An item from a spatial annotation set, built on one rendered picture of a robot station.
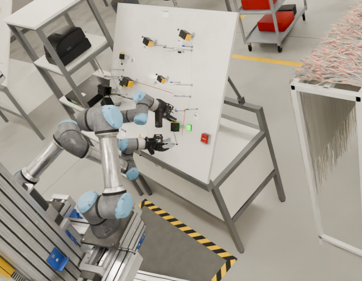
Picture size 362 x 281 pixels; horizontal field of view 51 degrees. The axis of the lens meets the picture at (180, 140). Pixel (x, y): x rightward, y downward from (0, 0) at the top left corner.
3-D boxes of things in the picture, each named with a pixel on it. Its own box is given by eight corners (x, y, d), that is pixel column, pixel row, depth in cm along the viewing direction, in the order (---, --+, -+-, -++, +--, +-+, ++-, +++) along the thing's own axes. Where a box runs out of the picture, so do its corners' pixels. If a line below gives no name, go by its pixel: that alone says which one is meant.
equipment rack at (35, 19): (140, 197, 373) (33, 27, 258) (107, 175, 415) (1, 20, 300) (175, 163, 393) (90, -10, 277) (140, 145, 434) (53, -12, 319)
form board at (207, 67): (106, 131, 319) (105, 131, 318) (119, 3, 292) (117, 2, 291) (208, 183, 238) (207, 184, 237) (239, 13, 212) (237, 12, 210)
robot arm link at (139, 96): (130, 103, 220) (132, 91, 224) (144, 111, 228) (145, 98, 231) (140, 100, 216) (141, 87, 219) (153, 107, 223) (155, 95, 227)
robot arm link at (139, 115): (132, 127, 223) (134, 110, 228) (149, 125, 219) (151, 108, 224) (125, 121, 217) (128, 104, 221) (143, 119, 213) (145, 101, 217)
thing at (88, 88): (87, 111, 313) (83, 105, 309) (67, 101, 337) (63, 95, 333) (117, 87, 325) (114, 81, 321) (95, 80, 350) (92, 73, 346)
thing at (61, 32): (63, 68, 290) (49, 47, 278) (49, 64, 306) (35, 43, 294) (92, 47, 302) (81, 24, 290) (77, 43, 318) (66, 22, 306)
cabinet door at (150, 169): (173, 192, 308) (154, 158, 283) (133, 168, 345) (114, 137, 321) (174, 189, 308) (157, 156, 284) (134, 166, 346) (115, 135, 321)
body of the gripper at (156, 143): (165, 143, 235) (146, 144, 230) (162, 151, 241) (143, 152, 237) (163, 133, 239) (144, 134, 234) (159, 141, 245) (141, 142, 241)
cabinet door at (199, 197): (223, 222, 270) (207, 186, 245) (172, 192, 307) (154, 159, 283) (226, 219, 271) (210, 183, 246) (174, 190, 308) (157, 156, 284)
